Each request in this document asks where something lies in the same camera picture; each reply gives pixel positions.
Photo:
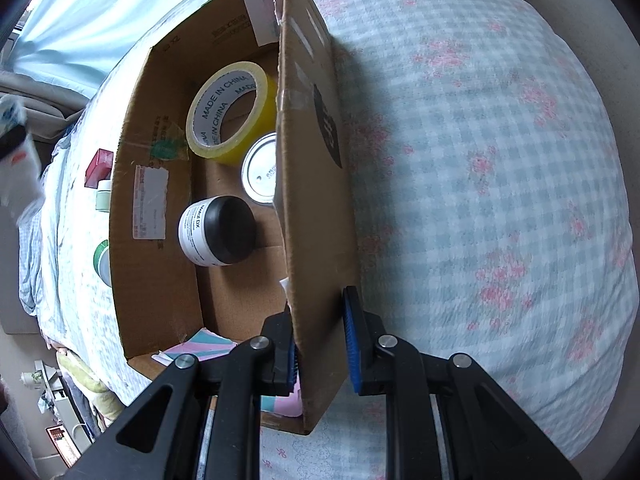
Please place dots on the yellow tape roll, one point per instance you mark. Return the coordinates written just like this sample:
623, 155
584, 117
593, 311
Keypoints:
265, 120

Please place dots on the small red box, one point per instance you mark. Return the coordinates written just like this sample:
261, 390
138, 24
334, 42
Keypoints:
97, 167

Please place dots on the red flat item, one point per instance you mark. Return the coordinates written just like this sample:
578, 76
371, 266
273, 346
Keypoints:
62, 442

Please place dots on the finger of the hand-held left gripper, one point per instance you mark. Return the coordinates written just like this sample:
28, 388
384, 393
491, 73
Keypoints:
11, 141

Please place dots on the cardboard box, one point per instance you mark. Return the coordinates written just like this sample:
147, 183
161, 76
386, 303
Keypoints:
320, 210

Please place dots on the white jar green lid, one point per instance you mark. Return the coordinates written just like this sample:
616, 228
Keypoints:
101, 262

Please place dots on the white jar black lid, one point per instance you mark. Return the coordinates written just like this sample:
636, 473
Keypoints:
230, 230

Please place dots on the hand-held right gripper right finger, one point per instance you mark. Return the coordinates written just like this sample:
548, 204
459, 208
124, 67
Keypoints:
356, 345

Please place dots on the green patterned cushion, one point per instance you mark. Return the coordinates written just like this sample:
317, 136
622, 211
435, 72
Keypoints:
90, 385

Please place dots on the light green jar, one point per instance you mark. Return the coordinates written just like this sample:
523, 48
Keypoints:
104, 196

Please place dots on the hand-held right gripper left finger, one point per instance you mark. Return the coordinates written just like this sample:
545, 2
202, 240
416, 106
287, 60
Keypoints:
290, 355

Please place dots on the grey-brown curtain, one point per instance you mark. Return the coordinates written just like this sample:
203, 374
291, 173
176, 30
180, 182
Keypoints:
40, 105

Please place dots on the light blue window cloth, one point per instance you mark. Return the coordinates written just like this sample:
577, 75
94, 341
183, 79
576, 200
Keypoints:
100, 10

